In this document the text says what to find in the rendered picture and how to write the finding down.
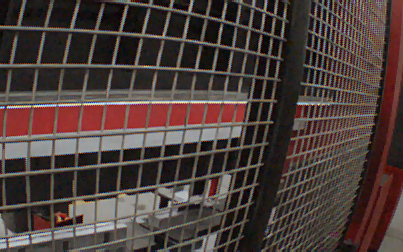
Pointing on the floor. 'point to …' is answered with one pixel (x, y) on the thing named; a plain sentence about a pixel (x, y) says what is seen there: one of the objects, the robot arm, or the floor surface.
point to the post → (285, 107)
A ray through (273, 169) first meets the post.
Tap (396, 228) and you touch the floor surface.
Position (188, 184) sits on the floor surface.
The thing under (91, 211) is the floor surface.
